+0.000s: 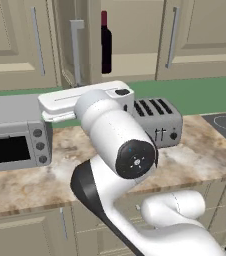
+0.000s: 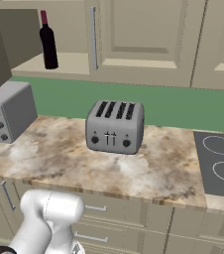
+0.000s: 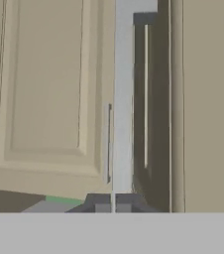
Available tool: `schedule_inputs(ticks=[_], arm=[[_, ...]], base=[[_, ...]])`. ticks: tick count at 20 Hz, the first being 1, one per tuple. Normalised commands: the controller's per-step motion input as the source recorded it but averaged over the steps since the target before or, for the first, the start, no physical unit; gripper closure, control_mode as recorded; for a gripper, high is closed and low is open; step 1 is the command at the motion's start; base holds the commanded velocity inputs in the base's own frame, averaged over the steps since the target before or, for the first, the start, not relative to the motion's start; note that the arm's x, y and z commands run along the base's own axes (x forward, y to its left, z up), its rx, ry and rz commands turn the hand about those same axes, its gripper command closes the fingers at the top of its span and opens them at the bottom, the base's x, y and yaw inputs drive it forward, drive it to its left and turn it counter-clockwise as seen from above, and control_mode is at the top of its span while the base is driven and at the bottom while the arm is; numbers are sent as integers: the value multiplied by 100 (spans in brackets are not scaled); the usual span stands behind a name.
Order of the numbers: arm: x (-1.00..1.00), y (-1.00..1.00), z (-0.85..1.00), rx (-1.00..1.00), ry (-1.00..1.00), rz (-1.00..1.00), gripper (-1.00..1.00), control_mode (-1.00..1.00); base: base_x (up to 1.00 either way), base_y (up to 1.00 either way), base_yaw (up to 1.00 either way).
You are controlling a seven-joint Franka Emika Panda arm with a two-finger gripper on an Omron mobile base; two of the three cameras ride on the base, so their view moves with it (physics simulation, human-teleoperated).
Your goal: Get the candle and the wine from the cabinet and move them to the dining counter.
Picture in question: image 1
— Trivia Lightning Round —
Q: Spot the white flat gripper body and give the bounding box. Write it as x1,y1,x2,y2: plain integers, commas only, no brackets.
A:
38,82,115,123

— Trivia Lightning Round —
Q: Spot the beige open cabinet door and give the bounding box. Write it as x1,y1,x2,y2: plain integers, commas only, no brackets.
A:
53,0,93,89

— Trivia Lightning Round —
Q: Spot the dark red wine bottle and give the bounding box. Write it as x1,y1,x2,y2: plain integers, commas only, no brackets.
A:
100,10,113,75

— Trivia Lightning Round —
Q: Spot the beige open cabinet interior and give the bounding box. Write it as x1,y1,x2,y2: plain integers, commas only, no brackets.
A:
90,0,167,84

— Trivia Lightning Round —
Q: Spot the beige lower cabinet door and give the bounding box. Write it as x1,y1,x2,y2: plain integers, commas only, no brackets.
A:
0,207,79,256

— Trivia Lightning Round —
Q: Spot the beige lower cabinet run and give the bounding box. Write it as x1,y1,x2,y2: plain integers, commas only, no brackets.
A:
191,176,226,249

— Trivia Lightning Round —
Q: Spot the grey toaster oven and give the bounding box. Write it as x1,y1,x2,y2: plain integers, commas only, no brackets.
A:
0,93,55,174

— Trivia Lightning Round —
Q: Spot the grey four-slot toaster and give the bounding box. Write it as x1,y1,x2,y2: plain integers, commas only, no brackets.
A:
124,97,184,150

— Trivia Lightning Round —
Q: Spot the beige drawer front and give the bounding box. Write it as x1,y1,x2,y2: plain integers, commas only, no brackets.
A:
72,191,159,234

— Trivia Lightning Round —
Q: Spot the grey open door handle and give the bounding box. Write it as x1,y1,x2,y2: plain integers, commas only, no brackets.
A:
69,19,86,86

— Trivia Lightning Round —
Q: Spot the grey cabinet door handle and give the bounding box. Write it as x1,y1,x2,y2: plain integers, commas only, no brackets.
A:
30,6,47,77
164,6,181,70

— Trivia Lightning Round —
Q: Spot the grey lower door handle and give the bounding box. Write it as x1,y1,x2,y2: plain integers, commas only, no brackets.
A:
59,207,69,241

